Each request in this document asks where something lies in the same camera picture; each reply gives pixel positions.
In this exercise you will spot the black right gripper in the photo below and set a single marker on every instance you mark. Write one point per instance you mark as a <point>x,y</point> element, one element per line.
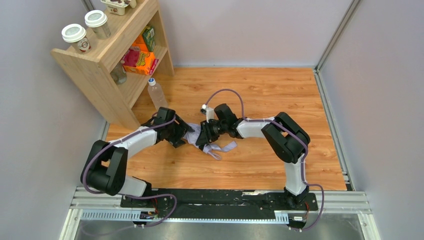
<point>205,133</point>

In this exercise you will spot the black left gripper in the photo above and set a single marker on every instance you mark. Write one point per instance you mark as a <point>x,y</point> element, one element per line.
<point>180,131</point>

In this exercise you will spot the lavender folding umbrella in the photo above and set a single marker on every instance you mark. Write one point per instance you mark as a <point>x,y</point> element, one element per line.
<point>211,149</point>

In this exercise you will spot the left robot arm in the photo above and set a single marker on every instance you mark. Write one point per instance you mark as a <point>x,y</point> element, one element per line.
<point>105,170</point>

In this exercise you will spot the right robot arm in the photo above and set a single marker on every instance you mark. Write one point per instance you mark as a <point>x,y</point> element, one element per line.
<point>286,138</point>

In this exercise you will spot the clear plastic water bottle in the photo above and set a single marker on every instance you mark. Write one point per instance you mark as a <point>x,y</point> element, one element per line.
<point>156,94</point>

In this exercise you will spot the glass jar on shelf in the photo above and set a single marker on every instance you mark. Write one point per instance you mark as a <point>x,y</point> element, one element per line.
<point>119,74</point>

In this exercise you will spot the orange snack box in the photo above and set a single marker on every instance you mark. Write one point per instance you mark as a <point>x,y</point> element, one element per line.
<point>139,62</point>

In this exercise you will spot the green drink carton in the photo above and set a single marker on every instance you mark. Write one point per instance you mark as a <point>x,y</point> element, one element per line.
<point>146,39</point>

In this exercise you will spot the wooden shelf unit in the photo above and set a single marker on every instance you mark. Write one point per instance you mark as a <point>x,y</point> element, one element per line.
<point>90,71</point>

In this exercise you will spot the rear white-lidded paper cup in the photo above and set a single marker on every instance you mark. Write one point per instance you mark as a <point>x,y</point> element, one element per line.
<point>97,20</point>

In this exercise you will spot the white-lidded paper cup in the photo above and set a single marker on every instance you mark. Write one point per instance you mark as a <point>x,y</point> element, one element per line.
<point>76,35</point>
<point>97,20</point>

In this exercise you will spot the yogurt cup pack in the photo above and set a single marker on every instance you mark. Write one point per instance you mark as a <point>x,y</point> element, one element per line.
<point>118,7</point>

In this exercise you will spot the front white-lidded paper cup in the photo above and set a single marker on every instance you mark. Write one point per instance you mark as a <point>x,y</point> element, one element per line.
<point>76,35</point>

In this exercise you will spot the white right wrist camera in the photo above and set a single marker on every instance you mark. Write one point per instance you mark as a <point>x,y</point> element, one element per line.
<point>208,112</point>

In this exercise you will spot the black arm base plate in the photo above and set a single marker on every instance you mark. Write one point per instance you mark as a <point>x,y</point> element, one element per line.
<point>222,204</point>

